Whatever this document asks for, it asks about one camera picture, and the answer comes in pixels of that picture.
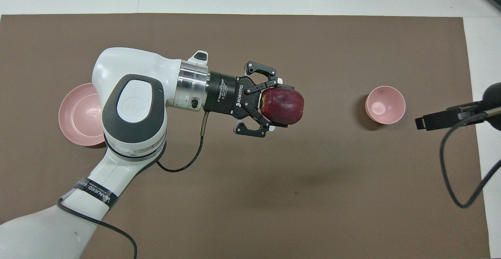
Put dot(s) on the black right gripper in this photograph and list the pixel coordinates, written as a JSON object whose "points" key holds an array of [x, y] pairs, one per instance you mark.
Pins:
{"points": [[495, 106]]}

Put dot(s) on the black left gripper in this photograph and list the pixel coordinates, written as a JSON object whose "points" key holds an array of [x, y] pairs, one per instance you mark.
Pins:
{"points": [[227, 94]]}

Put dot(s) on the dark red apple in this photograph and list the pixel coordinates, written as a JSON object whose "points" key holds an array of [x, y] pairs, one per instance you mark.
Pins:
{"points": [[283, 106]]}

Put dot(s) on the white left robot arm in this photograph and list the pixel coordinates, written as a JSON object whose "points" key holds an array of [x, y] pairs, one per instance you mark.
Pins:
{"points": [[133, 106]]}

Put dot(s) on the pink bowl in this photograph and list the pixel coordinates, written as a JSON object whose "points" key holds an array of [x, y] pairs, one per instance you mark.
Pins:
{"points": [[385, 106]]}

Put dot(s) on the pink plate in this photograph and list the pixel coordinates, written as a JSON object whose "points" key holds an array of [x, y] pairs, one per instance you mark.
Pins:
{"points": [[78, 114]]}

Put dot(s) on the brown table mat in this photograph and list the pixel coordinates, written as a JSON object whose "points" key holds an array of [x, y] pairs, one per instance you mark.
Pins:
{"points": [[313, 192]]}

